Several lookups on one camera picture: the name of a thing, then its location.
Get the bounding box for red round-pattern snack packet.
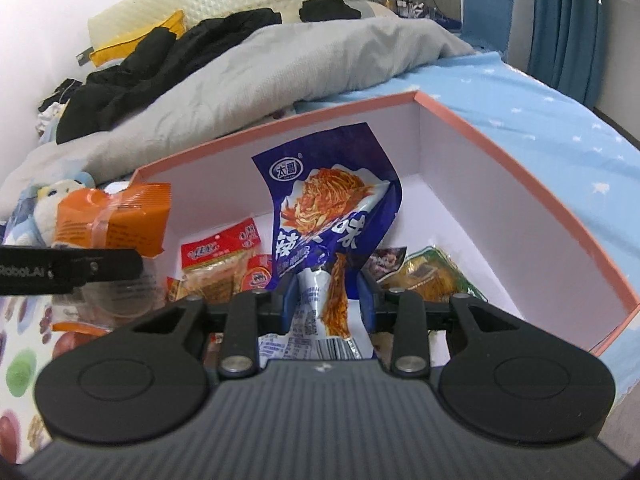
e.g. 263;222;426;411
240;254;272;292

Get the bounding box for green pickled snack packet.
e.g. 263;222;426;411
378;246;485;302

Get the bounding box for red clear dried snack bag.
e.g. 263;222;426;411
175;218;262;304

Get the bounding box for orange snack packet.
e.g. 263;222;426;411
51;183;171;335

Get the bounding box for blue spicy strips packet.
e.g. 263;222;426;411
253;122;402;363

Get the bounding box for white dark seafood snack packet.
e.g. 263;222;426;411
363;247;407;281

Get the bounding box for blue white plush bird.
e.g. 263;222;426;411
2;171;94;247

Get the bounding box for pink cardboard box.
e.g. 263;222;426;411
132;92;639;354

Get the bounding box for clothes on cardboard box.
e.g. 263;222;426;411
36;78;82;144

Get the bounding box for black clothing pile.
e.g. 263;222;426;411
55;0;364;146

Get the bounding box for grey duvet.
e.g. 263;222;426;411
1;18;474;219

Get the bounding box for yellow pillow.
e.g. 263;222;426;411
89;10;186;67

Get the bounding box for blue curtain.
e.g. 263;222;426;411
528;0;608;108

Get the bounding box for blue chair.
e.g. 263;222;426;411
460;0;514;58

